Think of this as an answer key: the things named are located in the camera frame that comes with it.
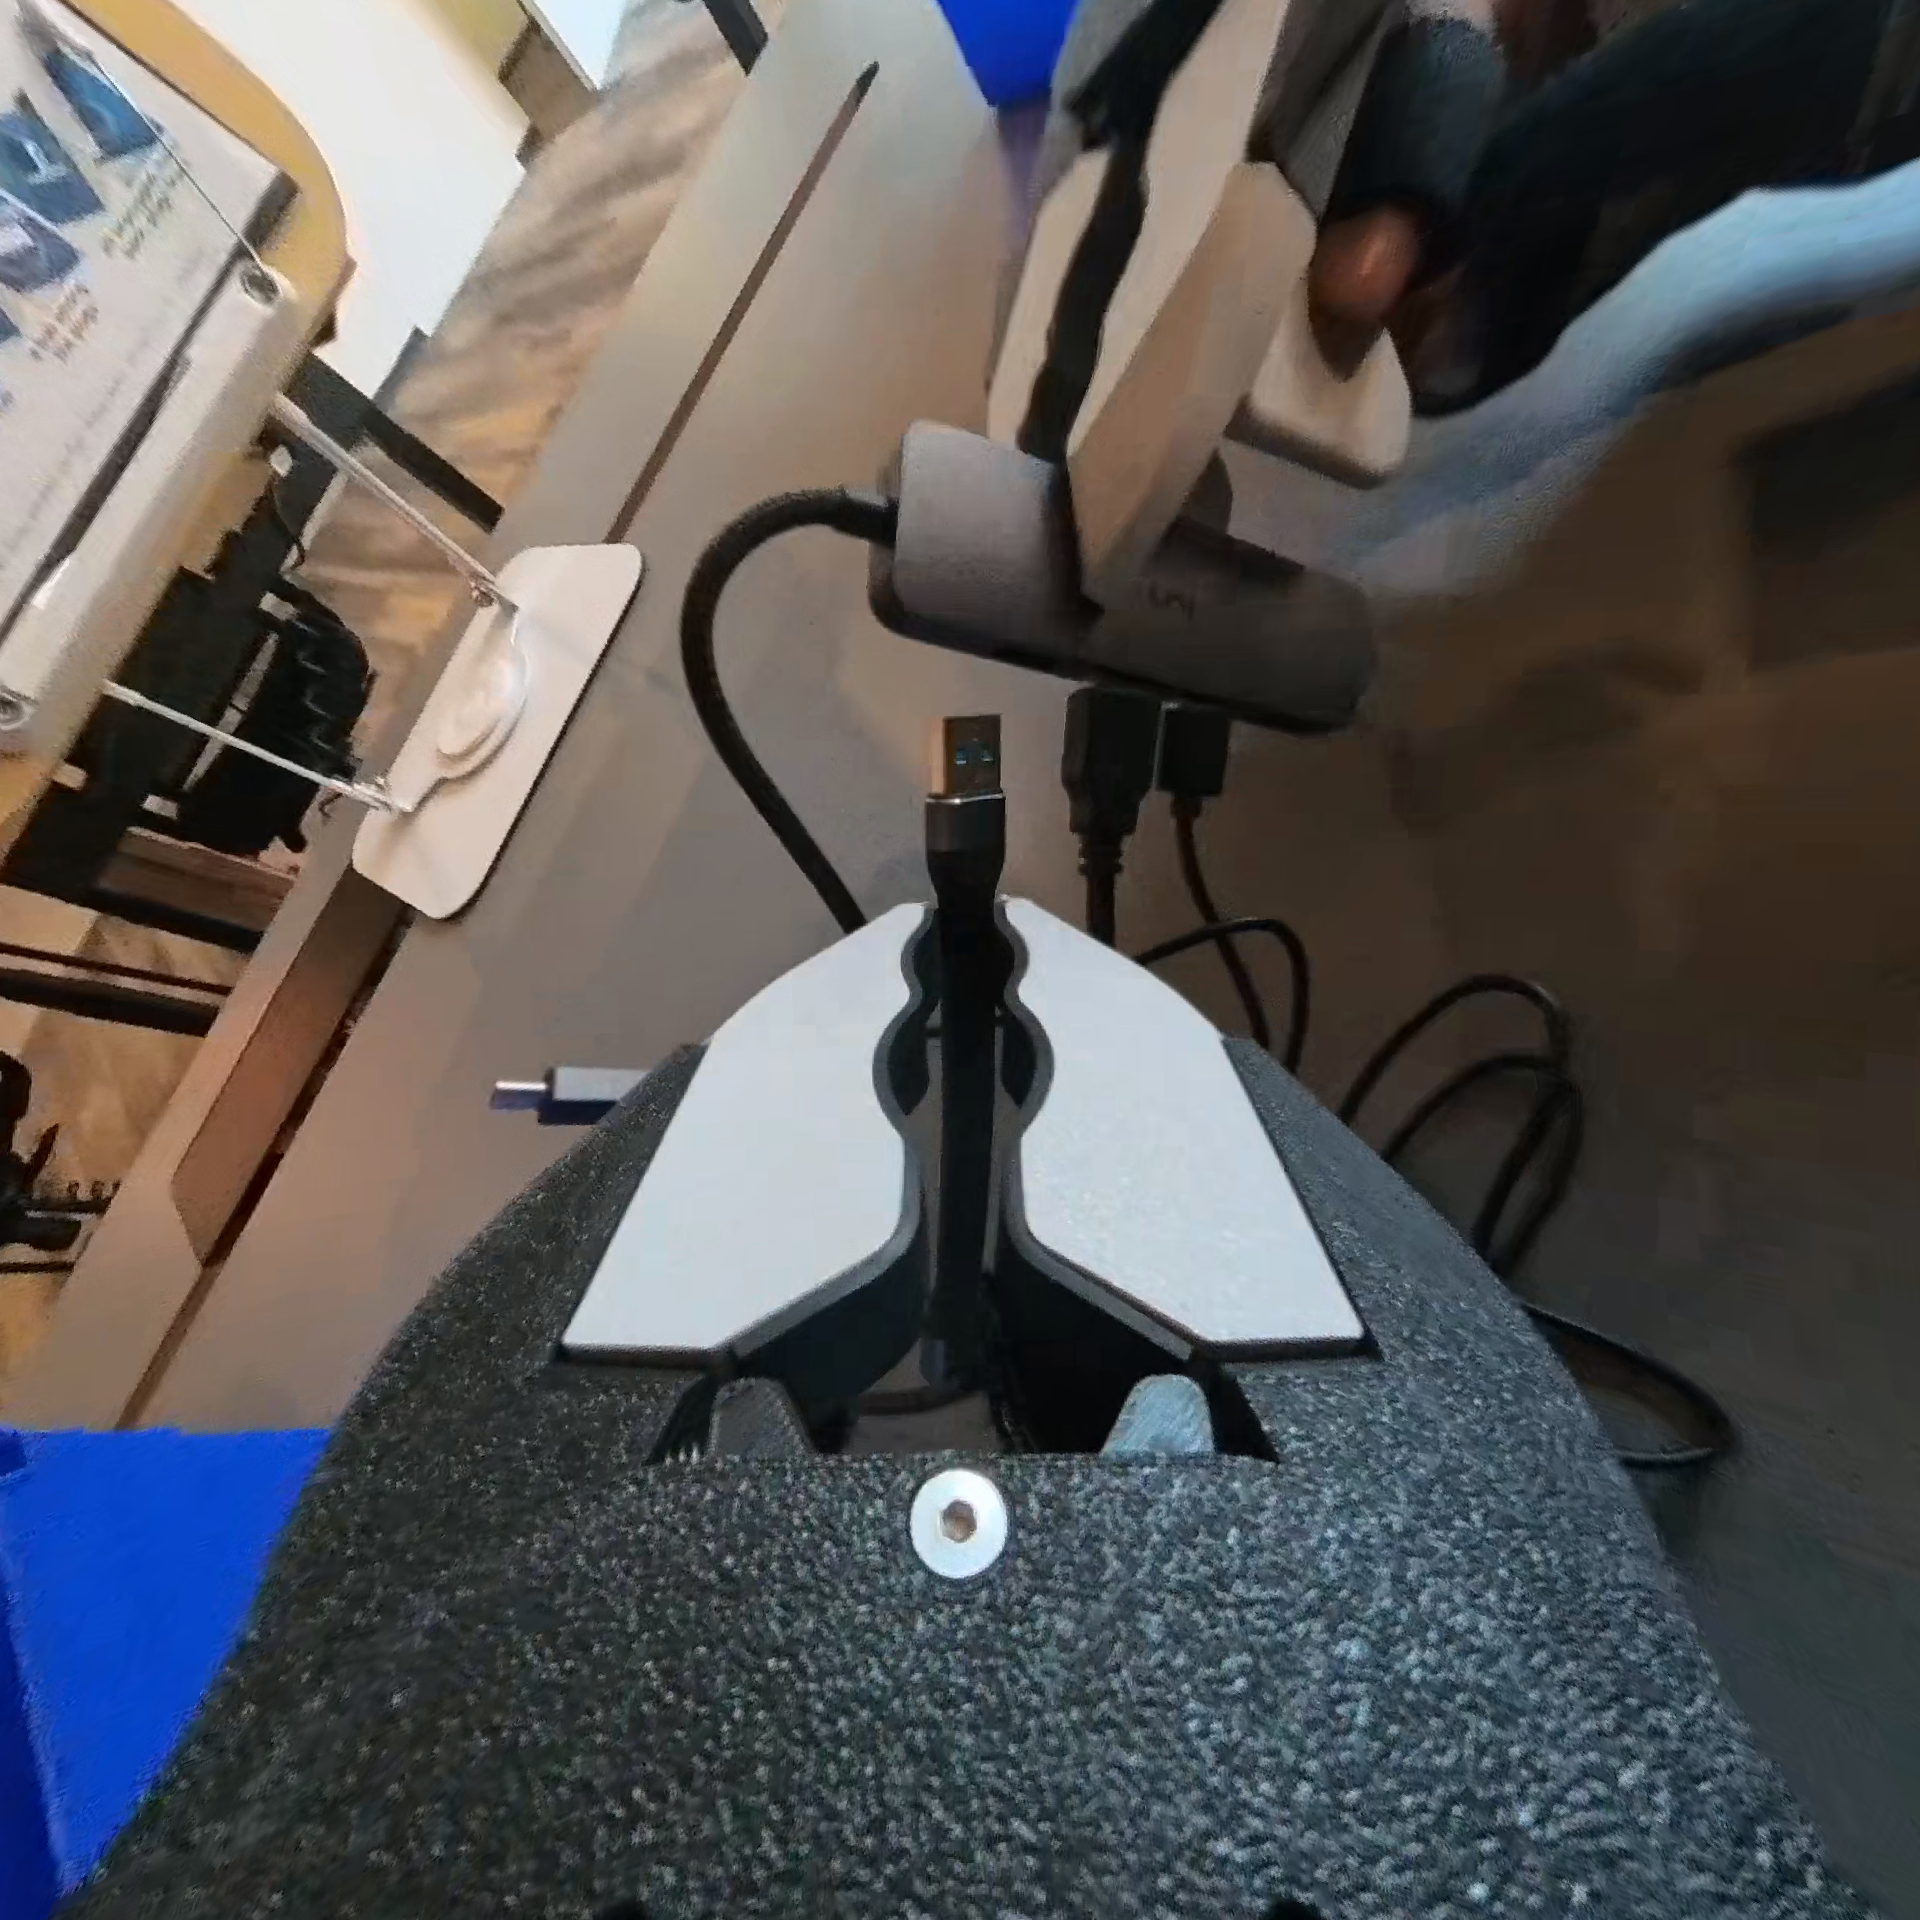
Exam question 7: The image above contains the black usb hub cable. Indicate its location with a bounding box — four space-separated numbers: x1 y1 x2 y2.
900 715 1037 1427

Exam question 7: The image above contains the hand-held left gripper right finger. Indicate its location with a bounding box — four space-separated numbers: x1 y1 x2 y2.
991 896 1369 1370

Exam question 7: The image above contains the grey slim usb hub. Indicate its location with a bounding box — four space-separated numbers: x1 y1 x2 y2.
870 422 1383 731

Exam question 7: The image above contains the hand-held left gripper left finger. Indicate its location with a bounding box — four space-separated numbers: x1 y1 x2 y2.
561 900 946 1384

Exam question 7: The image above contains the person's right hand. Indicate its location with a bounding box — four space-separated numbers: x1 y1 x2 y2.
1315 0 1920 414

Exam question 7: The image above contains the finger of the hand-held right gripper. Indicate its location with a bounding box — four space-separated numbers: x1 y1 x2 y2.
987 135 1143 467
1061 0 1322 579

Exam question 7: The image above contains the black office chair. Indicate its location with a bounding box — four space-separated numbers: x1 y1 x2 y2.
0 555 377 1038

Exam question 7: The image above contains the person's right forearm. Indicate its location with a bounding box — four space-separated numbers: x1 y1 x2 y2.
1322 168 1920 601

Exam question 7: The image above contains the white document stand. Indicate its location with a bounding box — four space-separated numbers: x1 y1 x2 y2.
91 391 647 922

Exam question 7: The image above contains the thin black cable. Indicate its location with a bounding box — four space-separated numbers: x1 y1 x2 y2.
1156 698 1737 1472

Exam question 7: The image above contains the blue plastic bin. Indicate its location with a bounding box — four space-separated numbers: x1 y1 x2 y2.
937 0 1082 110
0 1427 332 1920

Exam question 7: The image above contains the black braided hub cable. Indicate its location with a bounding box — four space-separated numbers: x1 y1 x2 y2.
490 495 908 1128

